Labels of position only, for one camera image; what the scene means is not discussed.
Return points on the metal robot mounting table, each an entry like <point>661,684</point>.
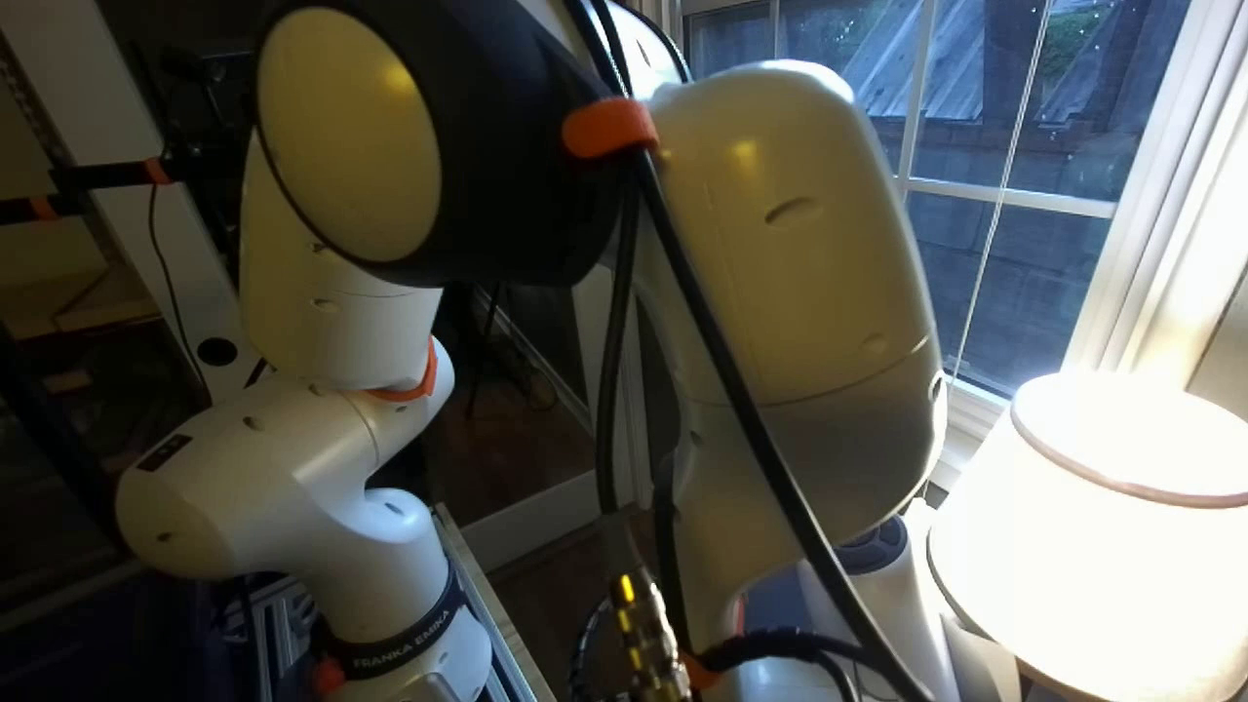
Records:
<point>494,612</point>

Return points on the black metal shelving rack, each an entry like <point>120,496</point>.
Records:
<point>51,444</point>

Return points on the clear plastic blind wand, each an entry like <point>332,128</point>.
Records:
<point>996,222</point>

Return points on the white panel with hole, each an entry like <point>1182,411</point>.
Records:
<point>123,79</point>

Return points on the white framed grid window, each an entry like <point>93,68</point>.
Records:
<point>1016,259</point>

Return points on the white lamp shade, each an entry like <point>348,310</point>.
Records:
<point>1104,570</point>

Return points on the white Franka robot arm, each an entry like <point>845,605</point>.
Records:
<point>783,259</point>

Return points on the small orange clip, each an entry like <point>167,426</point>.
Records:
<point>41,210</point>
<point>159,168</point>

